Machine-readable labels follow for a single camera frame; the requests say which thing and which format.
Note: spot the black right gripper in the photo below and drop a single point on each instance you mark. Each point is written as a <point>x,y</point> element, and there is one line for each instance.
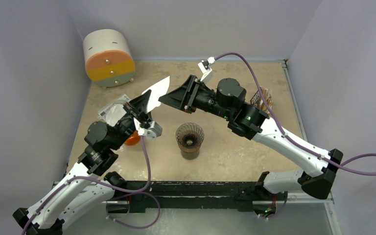
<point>194,94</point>

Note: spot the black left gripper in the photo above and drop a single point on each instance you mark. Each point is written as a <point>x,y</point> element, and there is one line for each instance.
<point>138,109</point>

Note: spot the clear plastic filter packet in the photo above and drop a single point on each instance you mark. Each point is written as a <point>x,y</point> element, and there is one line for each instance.
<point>119,100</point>

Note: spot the orange glass carafe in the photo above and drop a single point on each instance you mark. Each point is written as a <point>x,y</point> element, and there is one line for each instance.
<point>133,139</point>

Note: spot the grey glass carafe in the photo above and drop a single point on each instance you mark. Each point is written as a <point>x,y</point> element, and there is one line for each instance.
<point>190,155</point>

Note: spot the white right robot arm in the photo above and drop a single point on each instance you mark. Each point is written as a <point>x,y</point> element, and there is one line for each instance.
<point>317,171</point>

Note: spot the orange coffee filter box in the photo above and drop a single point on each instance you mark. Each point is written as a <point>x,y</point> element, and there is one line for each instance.
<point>257,100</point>

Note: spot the white round drawer cabinet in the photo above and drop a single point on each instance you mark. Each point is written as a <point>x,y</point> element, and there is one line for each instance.
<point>108,60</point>

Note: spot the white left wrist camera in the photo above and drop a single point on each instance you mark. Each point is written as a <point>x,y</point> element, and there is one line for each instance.
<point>153,131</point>

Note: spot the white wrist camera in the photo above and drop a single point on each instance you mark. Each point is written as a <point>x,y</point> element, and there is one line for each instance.
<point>205,68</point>
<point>153,131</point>

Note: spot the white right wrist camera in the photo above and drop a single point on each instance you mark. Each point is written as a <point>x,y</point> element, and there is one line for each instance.
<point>205,68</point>

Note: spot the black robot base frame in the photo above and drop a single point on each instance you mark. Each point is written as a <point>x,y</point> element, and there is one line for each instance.
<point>240,196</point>

